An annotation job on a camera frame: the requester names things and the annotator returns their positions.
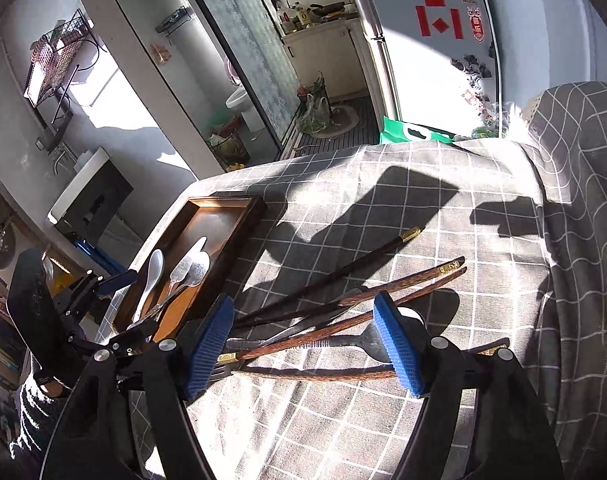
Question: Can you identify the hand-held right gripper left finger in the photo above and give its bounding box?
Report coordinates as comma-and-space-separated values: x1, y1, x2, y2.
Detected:
41, 294, 235, 480

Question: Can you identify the person's left forearm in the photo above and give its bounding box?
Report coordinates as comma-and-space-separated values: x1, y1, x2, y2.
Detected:
4, 370, 79, 466

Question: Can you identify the white ceramic spoon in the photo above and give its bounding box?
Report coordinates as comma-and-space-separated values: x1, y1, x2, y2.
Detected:
132, 249, 165, 323

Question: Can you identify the wooden tray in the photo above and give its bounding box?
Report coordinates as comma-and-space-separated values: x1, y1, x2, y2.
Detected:
108, 194, 269, 341

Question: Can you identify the green bag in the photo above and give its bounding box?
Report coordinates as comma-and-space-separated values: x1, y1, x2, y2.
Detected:
380, 116, 457, 145

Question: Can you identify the grey checked tablecloth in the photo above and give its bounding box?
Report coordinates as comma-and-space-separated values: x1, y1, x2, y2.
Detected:
96, 139, 554, 480

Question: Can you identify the dark chopstick with gold cap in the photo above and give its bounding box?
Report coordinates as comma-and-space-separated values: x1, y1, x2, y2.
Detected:
232, 227, 423, 328

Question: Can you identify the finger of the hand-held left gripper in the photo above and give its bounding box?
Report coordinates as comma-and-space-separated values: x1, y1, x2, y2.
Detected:
78, 319, 159, 361
66, 269, 138, 306

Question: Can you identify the brown wooden chopstick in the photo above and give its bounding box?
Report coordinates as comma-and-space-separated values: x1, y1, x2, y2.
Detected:
231, 338, 511, 381
328, 256, 467, 311
218, 266, 469, 363

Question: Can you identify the cream kitchen cabinet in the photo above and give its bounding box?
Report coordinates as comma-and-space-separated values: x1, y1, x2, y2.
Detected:
282, 15, 371, 103

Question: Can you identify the metal utensil with textured handle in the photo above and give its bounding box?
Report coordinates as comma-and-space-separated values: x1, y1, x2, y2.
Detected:
264, 306, 428, 363

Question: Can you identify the metal faucet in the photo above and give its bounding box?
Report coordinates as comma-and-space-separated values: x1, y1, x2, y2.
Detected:
36, 130, 72, 173

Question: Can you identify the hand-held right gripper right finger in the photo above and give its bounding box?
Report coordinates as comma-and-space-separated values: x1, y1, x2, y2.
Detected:
373, 292, 567, 480

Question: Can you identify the dark striped floor mat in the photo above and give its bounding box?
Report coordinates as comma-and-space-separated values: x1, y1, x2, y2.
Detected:
303, 96, 384, 153

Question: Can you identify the silver refrigerator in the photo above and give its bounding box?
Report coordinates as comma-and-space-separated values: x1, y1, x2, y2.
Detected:
333, 0, 501, 133

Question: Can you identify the wire waste basket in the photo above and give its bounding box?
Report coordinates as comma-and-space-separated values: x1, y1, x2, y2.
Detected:
206, 115, 249, 171

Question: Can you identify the grey checked chair cover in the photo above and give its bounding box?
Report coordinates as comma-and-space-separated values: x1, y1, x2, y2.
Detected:
521, 80, 607, 466

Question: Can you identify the metal spoon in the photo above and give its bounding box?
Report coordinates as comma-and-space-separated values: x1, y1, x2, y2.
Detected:
151, 259, 193, 317
156, 236, 212, 313

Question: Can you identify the dark metal utensil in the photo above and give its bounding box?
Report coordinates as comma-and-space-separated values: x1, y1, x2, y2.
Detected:
222, 286, 371, 353

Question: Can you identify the patterned glass sliding door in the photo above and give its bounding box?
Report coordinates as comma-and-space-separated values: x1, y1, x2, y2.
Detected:
176, 0, 304, 146

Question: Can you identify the small black wall shelf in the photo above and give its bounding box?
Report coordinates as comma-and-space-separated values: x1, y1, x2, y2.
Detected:
156, 6, 192, 36

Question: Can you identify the plastic bag of vegetables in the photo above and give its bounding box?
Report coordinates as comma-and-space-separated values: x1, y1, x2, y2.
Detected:
296, 75, 334, 133

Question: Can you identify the black washbasin cabinet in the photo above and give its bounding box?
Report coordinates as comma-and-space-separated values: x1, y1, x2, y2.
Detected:
58, 162, 134, 246

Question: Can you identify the white washbasin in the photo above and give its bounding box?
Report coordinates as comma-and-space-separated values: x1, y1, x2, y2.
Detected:
46, 147, 112, 226

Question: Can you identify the white toilet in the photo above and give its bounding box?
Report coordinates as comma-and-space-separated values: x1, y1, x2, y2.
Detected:
226, 85, 264, 131

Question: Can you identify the black wire wall shelf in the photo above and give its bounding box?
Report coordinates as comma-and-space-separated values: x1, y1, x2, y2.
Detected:
31, 9, 97, 106

